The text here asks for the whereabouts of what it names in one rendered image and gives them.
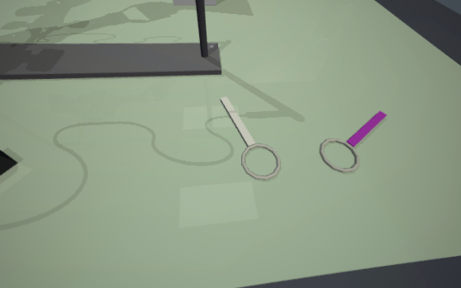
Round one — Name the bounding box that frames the grey ring with purple handle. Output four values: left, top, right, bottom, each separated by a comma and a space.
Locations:
319, 111, 387, 172

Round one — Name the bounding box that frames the grey loop with straight flat handle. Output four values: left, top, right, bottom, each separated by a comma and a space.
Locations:
221, 96, 281, 179

